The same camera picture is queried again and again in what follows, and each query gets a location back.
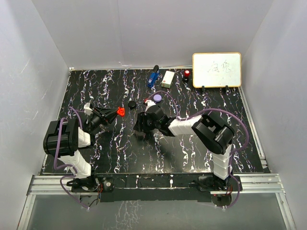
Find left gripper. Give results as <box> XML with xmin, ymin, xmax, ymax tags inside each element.
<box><xmin>87</xmin><ymin>106</ymin><xmax>120</xmax><ymax>133</ymax></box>

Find black earbud charging case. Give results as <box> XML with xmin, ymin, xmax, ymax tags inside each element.
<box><xmin>128</xmin><ymin>101</ymin><xmax>137</xmax><ymax>109</ymax></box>

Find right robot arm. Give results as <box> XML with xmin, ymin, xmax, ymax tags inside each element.
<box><xmin>133</xmin><ymin>105</ymin><xmax>235</xmax><ymax>190</ymax></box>

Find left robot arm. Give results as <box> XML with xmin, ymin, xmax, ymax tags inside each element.
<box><xmin>43</xmin><ymin>103</ymin><xmax>125</xmax><ymax>192</ymax></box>

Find blue stapler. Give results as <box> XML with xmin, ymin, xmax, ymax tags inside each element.
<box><xmin>147</xmin><ymin>65</ymin><xmax>160</xmax><ymax>88</ymax></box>

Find white and green box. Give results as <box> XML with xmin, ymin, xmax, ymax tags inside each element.
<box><xmin>161</xmin><ymin>70</ymin><xmax>175</xmax><ymax>88</ymax></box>

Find red button device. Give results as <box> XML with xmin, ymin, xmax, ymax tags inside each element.
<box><xmin>183</xmin><ymin>69</ymin><xmax>190</xmax><ymax>82</ymax></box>

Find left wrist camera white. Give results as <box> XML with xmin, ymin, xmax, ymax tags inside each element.
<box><xmin>83</xmin><ymin>102</ymin><xmax>93</xmax><ymax>115</ymax></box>

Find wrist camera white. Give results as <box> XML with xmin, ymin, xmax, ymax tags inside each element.
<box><xmin>83</xmin><ymin>102</ymin><xmax>93</xmax><ymax>115</ymax></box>
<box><xmin>144</xmin><ymin>99</ymin><xmax>156</xmax><ymax>113</ymax></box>

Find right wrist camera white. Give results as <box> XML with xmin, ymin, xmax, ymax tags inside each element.
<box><xmin>144</xmin><ymin>99</ymin><xmax>156</xmax><ymax>113</ymax></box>

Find white whiteboard with wooden frame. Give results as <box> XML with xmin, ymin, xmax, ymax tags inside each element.
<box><xmin>192</xmin><ymin>52</ymin><xmax>242</xmax><ymax>88</ymax></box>

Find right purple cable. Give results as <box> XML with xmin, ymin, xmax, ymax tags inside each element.
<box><xmin>147</xmin><ymin>90</ymin><xmax>249</xmax><ymax>208</ymax></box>

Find aluminium frame rail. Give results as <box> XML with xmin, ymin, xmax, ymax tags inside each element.
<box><xmin>20</xmin><ymin>173</ymin><xmax>296</xmax><ymax>230</ymax></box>

